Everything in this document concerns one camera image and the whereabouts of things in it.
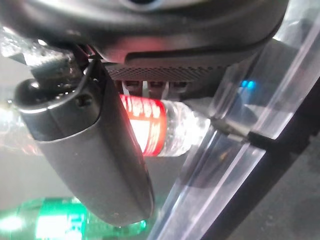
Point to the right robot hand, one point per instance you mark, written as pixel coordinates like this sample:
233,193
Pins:
87,150

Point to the water bottle red cap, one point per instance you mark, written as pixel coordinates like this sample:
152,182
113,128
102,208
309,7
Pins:
155,125

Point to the green soda bottle yellow cap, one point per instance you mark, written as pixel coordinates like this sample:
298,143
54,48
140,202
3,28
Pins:
50,220

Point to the black rail joint clip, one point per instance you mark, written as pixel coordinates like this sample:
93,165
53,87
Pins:
262,140

